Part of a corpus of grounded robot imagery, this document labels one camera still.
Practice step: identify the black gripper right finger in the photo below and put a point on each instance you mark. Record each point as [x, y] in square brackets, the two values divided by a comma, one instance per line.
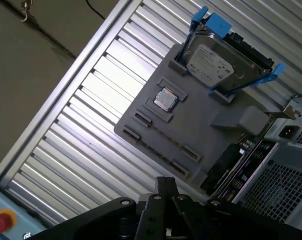
[216, 220]

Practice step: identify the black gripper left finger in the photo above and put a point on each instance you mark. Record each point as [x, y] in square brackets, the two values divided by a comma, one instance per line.
[103, 225]

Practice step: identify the graphics card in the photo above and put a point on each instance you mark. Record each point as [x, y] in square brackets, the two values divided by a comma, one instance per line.
[223, 170]

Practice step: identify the black PC case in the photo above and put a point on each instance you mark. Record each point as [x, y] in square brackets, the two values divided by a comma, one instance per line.
[278, 190]

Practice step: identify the grey parts rack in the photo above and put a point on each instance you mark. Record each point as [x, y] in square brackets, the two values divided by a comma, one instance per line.
[203, 112]

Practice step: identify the silver CPU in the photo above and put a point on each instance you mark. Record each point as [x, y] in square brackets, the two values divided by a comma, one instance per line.
[165, 98]

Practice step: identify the hard disk in blue carrier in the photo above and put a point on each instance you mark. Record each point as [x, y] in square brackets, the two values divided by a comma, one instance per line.
[213, 62]

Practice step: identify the metal hook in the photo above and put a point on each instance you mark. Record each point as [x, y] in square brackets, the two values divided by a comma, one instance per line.
[25, 11]

